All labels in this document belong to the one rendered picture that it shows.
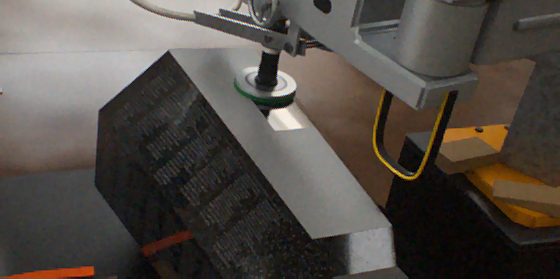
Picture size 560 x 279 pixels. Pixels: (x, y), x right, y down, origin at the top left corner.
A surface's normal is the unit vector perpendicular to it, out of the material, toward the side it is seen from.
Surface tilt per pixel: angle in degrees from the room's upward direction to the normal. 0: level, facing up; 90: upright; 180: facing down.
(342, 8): 90
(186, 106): 45
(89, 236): 0
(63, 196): 0
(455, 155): 0
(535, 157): 90
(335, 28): 90
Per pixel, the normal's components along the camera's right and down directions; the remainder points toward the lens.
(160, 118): -0.51, -0.54
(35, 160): 0.16, -0.86
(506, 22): 0.55, 0.49
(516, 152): -0.60, 0.31
